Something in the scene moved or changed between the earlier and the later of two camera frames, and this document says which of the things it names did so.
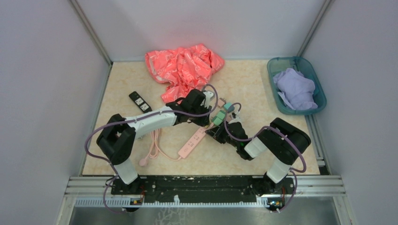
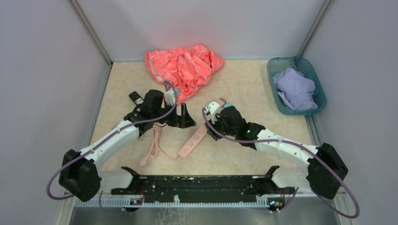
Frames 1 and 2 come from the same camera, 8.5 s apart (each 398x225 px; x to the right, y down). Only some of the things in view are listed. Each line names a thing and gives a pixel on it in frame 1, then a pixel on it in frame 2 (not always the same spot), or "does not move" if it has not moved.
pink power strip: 192,143 does not move
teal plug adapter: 229,107 does not move
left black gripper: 204,122 -> 184,120
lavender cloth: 296,90 does not move
